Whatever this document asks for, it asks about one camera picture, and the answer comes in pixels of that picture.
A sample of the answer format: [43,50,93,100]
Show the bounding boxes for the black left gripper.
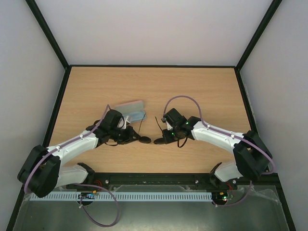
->
[110,125,141,145]

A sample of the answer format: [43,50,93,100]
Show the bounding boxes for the black aviator sunglasses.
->
[138,117,167,145]

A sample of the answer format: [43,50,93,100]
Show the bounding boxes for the light blue cleaning cloth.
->
[126,110,145,123]

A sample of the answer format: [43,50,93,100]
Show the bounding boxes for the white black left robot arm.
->
[17,109,140,198]

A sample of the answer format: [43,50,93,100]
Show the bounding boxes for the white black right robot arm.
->
[163,114,275,189]

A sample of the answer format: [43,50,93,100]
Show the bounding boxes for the grey metal front plate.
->
[13,186,289,231]

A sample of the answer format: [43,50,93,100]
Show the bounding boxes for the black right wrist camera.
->
[163,108,187,127]

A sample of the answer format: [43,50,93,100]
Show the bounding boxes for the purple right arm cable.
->
[163,95,277,209]

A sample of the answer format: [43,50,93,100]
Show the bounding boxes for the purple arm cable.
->
[163,95,277,209]
[24,104,120,227]

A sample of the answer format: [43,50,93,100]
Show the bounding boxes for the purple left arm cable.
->
[24,104,120,227]

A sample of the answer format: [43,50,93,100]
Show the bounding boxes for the light blue slotted cable duct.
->
[29,192,212,202]

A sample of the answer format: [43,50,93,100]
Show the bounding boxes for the black front mounting rail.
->
[64,172,280,191]

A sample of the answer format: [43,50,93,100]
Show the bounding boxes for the black left corner frame post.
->
[26,0,69,69]

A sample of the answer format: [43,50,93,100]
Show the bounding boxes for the black corner frame post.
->
[235,0,282,70]
[26,0,69,69]

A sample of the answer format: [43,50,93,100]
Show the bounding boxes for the black right corner frame post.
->
[235,0,282,70]

